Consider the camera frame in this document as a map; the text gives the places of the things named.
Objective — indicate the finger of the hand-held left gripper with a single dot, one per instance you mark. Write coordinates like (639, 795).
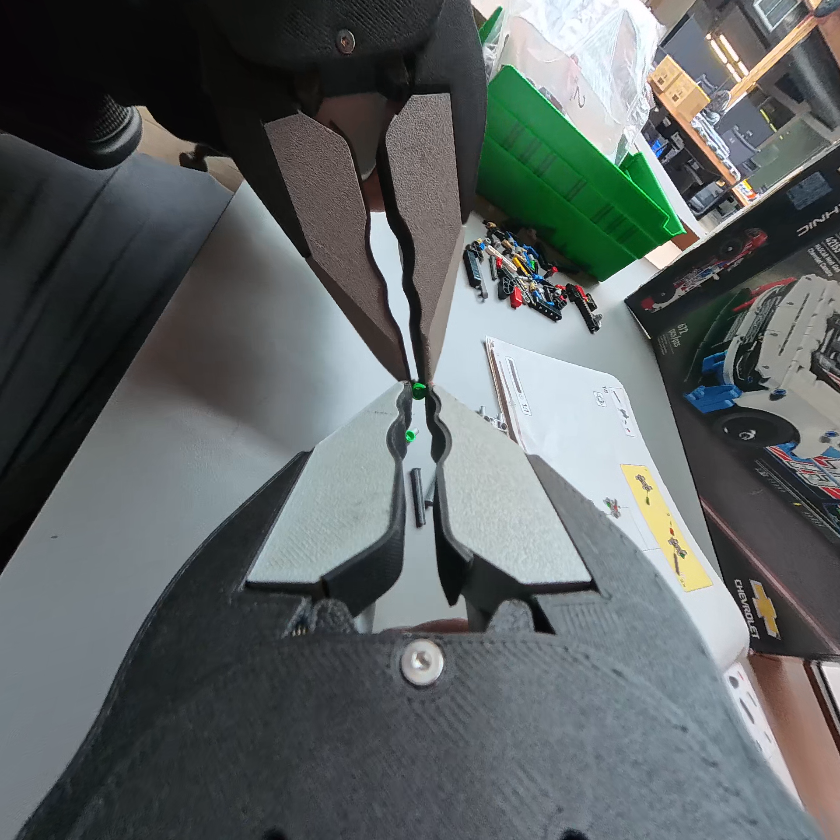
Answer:
(430, 197)
(328, 210)

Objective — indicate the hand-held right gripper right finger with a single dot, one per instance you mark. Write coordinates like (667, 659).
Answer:
(505, 518)

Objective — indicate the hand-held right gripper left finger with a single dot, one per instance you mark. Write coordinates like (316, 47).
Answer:
(328, 512)

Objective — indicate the black lego axle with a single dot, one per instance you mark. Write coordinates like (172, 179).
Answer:
(418, 495)

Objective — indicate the small grey lego pin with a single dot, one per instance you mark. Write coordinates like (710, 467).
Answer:
(492, 417)

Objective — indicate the pile of loose lego pieces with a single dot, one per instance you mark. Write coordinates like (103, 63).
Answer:
(518, 269)

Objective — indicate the lego instruction booklet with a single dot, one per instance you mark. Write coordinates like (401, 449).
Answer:
(577, 420)

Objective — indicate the black red lego beam assembly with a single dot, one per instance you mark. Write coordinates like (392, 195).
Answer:
(584, 308)

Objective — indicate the lego race car box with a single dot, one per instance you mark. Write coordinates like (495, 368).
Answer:
(754, 328)

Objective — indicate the green plastic bin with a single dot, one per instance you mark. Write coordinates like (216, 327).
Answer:
(558, 170)

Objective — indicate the clear plastic bag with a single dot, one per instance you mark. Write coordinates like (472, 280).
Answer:
(590, 39)

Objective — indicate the cardboard box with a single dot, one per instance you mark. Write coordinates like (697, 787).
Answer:
(679, 92)

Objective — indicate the person's dark clothing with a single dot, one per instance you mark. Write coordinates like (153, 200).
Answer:
(79, 328)

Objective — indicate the white plastic object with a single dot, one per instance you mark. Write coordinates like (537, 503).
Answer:
(754, 722)

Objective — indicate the clear sign holder with sheet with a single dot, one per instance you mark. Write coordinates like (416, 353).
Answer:
(828, 689)

